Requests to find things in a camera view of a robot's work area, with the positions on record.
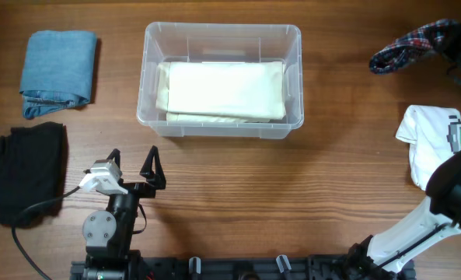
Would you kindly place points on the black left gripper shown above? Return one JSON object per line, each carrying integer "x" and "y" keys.
{"x": 156, "y": 180}

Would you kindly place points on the red navy plaid shirt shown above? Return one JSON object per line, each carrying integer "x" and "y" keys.
{"x": 415, "y": 45}

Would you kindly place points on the white printed t-shirt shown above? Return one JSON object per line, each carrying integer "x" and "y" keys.
{"x": 433, "y": 135}

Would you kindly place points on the cream cloth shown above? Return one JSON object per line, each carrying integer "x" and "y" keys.
{"x": 221, "y": 92}

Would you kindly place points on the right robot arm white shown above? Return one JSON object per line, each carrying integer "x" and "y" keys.
{"x": 438, "y": 216}

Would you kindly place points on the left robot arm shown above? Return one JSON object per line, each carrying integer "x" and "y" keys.
{"x": 108, "y": 233}

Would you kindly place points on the black folded garment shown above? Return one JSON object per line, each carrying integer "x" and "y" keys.
{"x": 31, "y": 167}

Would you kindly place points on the clear plastic storage bin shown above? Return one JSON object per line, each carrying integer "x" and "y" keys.
{"x": 218, "y": 42}

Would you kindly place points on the folded blue denim jeans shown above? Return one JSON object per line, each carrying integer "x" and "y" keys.
{"x": 57, "y": 72}

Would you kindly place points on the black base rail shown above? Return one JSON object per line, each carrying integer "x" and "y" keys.
{"x": 326, "y": 267}

